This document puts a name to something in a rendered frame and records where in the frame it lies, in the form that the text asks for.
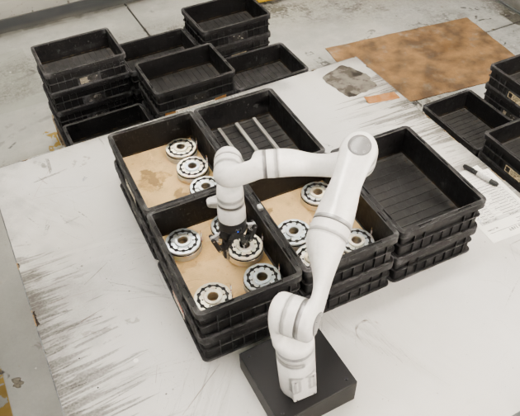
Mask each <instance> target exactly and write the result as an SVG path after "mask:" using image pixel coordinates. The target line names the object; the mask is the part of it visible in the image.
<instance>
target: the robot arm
mask: <svg viewBox="0 0 520 416"><path fill-rule="evenodd" d="M377 156H378V146H377V143H376V140H375V139H374V137H373V136H372V135H371V134H369V133H368V132H365V131H361V130H360V131H355V132H352V133H351V134H349V135H348V136H346V137H345V138H344V140H343V141H342V143H341V144H340V147H339V151H338V152H334V153H329V154H313V153H308V152H305V151H300V150H296V149H264V150H258V151H255V152H254V153H253V156H252V158H251V159H250V160H248V161H247V162H244V163H243V159H242V155H241V153H240V152H239V151H238V150H237V149H236V148H234V147H231V146H225V147H222V148H220V149H219V150H218V151H217V152H216V154H215V157H214V172H213V176H214V180H215V182H216V183H217V187H216V195H215V196H211V197H208V198H207V199H206V204H207V206H208V207H210V208H217V215H218V224H219V229H218V233H217V234H215V235H212V234H210V235H209V239H210V241H211V242H212V243H213V245H214V246H215V248H216V250H217V251H218V252H219V253H221V252H222V253H223V256H224V258H226V259H227V260H229V246H230V245H231V242H232V241H234V240H236V239H240V241H239V243H240V247H241V248H247V242H248V241H249V242H251V241H253V237H254V235H255V232H256V230H257V227H258V226H257V225H256V223H255V222H254V220H250V222H249V223H247V220H246V206H245V203H244V193H243V185H245V184H248V183H250V182H255V181H257V180H259V179H263V178H275V177H331V180H330V182H329V185H328V187H327V189H326V191H325V193H324V195H323V197H322V199H321V201H320V203H319V206H318V208H317V210H316V212H315V214H314V217H313V219H312V221H311V224H310V227H309V230H308V232H307V235H306V238H305V242H306V248H307V253H308V256H309V260H310V265H311V269H312V274H313V283H314V284H313V290H312V295H311V297H310V298H309V299H308V298H305V297H303V296H299V295H295V294H292V293H290V292H286V291H282V292H279V293H278V294H277V295H275V297H274V298H273V300H272V302H271V304H270V307H269V311H268V328H269V332H270V335H271V339H272V346H273V347H274V348H275V349H276V357H277V369H278V375H279V382H280V387H281V390H282V391H283V393H284V394H285V395H287V396H288V397H290V398H292V399H293V401H294V402H296V401H298V400H301V399H304V398H306V397H308V396H311V395H313V394H316V393H317V386H316V365H315V345H314V336H315V335H316V334H317V331H318V328H319V324H320V321H321V319H322V316H323V312H324V307H325V305H326V301H327V299H328V295H329V290H330V287H331V285H332V282H333V278H334V275H335V272H336V270H337V268H338V264H339V262H340V259H341V257H342V255H343V251H344V249H345V247H346V245H347V241H348V238H349V236H350V233H351V231H352V226H353V223H354V220H355V216H356V212H357V205H358V201H359V196H360V192H361V189H362V185H363V183H364V181H365V179H366V177H367V176H369V175H370V174H371V173H372V172H373V170H374V168H375V166H376V160H377ZM246 230H247V232H246V234H245V236H243V234H244V232H245V231H246ZM219 237H221V238H222V244H218V242H219Z"/></svg>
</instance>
